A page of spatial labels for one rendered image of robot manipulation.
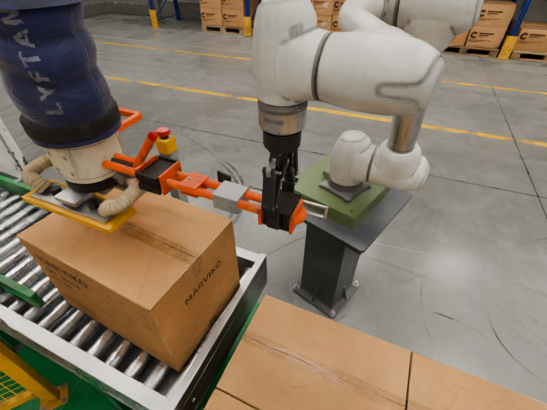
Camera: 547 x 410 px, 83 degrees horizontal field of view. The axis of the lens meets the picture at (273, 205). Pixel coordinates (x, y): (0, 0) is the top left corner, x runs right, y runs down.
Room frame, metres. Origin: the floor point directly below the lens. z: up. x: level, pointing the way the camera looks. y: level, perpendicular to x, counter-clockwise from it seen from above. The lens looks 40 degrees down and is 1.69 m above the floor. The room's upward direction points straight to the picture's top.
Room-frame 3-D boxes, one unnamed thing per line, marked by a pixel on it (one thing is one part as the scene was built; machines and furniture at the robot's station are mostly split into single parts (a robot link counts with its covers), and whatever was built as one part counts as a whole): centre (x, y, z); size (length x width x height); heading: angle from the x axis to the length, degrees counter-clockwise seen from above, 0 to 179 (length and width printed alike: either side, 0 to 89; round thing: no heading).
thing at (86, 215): (0.69, 0.57, 1.12); 0.34 x 0.10 x 0.05; 67
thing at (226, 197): (0.60, 0.10, 1.21); 0.07 x 0.07 x 0.04; 67
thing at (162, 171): (0.68, 0.30, 1.22); 0.10 x 0.08 x 0.06; 157
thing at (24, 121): (0.78, 0.53, 1.34); 0.23 x 0.23 x 0.04
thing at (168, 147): (1.30, 0.51, 0.50); 0.07 x 0.07 x 1.00; 66
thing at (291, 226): (0.54, -0.02, 1.21); 0.08 x 0.07 x 0.05; 67
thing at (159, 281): (0.76, 0.50, 0.75); 0.60 x 0.40 x 0.40; 62
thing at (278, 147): (0.55, -0.02, 1.38); 0.08 x 0.07 x 0.09; 156
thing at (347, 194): (1.19, -0.32, 0.84); 0.22 x 0.18 x 0.06; 41
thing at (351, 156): (1.17, -0.34, 0.98); 0.18 x 0.16 x 0.22; 61
